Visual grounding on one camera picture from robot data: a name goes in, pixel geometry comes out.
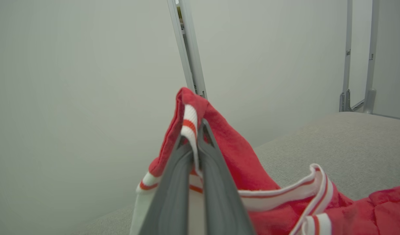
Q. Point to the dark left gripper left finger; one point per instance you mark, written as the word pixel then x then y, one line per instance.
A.
pixel 173 195

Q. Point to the grey partition frame with brackets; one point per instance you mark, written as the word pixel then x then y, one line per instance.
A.
pixel 371 65

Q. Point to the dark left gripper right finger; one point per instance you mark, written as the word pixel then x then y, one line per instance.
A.
pixel 219 195

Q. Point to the grey metal partition post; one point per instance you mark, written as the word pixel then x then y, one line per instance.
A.
pixel 191 49

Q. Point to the red jersey shirt white trim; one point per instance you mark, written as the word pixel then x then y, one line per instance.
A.
pixel 232 153

